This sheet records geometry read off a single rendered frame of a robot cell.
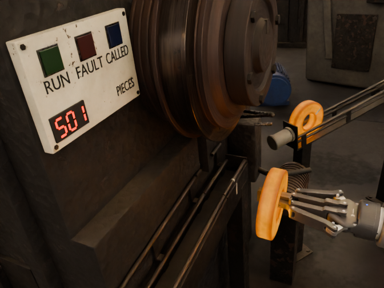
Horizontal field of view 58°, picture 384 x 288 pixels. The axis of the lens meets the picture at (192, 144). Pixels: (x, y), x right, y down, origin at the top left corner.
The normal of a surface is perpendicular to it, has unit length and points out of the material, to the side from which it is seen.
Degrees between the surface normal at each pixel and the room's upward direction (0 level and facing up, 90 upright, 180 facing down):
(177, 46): 75
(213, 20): 64
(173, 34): 71
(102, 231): 0
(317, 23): 90
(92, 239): 0
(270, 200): 46
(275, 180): 12
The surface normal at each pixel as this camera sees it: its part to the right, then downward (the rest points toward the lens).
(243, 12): -0.37, -0.24
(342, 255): -0.09, -0.86
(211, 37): 0.01, 0.18
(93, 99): 0.90, 0.14
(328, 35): -0.63, 0.44
